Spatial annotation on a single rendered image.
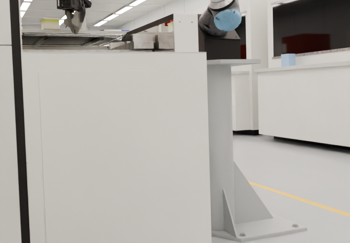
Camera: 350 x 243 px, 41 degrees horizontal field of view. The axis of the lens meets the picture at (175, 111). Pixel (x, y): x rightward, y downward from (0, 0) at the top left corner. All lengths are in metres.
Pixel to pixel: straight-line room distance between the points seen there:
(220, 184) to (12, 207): 1.19
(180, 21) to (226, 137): 0.74
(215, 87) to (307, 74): 3.06
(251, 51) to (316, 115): 1.78
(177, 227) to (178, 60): 0.57
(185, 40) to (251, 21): 4.89
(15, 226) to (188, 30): 0.87
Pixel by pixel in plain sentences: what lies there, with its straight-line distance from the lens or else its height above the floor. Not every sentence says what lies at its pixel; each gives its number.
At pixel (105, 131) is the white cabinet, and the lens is 1.48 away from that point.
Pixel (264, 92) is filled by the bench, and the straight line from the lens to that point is 5.80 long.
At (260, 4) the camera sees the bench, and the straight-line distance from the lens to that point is 6.63.
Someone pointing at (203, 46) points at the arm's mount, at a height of 0.89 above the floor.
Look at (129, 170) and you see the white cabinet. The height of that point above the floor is 0.43.
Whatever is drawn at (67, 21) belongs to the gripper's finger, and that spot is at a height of 0.98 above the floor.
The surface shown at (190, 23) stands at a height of 0.92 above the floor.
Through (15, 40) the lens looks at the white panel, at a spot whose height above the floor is 0.83.
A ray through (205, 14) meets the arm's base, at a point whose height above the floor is 1.04.
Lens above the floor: 0.70
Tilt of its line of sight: 3 degrees down
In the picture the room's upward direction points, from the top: 2 degrees counter-clockwise
